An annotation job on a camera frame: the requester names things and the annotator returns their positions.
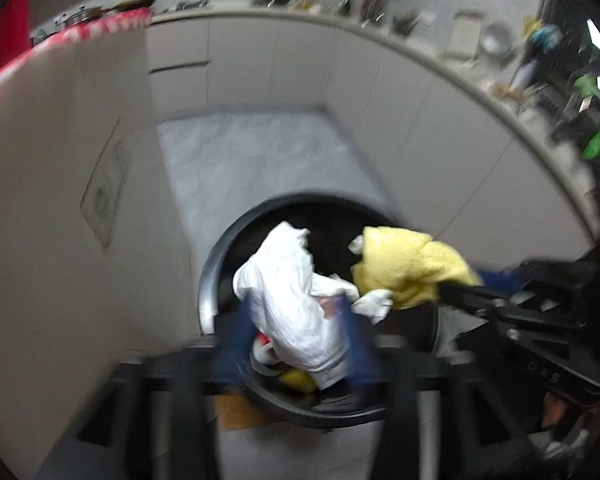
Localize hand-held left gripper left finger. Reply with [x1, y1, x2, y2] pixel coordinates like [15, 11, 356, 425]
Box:
[75, 300, 259, 480]

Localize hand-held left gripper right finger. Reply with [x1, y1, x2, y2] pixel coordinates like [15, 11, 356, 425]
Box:
[342, 302, 536, 480]

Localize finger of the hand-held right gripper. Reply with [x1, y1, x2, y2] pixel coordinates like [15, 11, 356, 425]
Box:
[480, 266, 528, 293]
[437, 284, 517, 319]

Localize white tissue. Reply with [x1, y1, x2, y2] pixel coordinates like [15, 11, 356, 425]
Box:
[232, 222, 396, 391]

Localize yellow cloth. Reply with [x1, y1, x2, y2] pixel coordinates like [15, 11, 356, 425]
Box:
[350, 226, 483, 311]

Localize black round trash bin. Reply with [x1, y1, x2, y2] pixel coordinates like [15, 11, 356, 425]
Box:
[197, 189, 443, 428]

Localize person's right hand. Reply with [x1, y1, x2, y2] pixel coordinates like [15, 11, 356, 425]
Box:
[540, 394, 581, 429]

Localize yellow scrap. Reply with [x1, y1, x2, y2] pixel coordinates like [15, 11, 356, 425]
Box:
[279, 367, 317, 392]

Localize brown cardboard piece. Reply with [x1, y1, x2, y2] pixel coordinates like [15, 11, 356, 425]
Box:
[215, 392, 281, 431]

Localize green object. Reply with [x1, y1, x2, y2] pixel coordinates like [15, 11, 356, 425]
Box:
[582, 127, 600, 161]
[574, 74, 600, 98]

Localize grey panel plate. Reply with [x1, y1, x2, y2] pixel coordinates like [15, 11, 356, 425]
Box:
[80, 120, 133, 251]

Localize white kitchen island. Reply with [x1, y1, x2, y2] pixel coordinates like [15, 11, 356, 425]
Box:
[0, 25, 201, 480]

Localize steel bowl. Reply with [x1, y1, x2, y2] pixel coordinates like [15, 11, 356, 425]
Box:
[481, 22, 513, 56]

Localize white tray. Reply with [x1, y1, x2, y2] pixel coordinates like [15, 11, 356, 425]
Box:
[447, 10, 483, 58]

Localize blue round object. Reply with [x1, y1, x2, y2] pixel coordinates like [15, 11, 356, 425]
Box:
[530, 22, 563, 53]

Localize white kitchen counter cabinets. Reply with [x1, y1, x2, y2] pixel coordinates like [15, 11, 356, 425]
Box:
[147, 2, 600, 281]

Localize black frying pan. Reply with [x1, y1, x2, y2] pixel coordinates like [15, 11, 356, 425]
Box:
[100, 0, 158, 13]

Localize steel cooking pot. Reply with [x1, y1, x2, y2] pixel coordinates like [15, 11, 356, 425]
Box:
[55, 6, 103, 28]

